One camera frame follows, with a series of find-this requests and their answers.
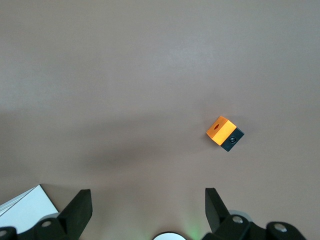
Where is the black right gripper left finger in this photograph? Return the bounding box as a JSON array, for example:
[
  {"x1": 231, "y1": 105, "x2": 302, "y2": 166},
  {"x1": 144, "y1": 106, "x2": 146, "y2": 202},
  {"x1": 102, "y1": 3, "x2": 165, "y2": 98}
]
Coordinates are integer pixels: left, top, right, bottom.
[{"x1": 0, "y1": 189, "x2": 94, "y2": 240}]

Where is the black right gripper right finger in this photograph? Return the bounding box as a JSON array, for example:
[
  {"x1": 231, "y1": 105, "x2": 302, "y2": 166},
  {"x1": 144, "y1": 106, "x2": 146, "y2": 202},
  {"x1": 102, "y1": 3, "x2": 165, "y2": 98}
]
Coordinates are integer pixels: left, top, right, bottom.
[{"x1": 201, "y1": 187, "x2": 310, "y2": 240}]

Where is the white drawer cabinet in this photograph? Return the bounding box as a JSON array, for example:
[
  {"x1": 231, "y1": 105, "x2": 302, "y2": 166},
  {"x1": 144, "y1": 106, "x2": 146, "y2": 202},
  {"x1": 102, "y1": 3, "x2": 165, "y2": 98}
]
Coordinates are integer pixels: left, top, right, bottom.
[{"x1": 0, "y1": 184, "x2": 60, "y2": 236}]

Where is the orange box with black base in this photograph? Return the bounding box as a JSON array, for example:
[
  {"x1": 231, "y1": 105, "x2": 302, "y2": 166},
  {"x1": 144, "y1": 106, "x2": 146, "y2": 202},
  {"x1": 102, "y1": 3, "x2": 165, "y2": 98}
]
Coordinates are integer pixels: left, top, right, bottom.
[{"x1": 205, "y1": 115, "x2": 245, "y2": 153}]

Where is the brown paper table cover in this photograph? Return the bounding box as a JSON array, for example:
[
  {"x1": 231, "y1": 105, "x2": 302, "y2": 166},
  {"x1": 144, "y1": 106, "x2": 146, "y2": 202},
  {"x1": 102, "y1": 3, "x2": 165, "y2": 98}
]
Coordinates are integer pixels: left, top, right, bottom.
[{"x1": 0, "y1": 0, "x2": 320, "y2": 240}]

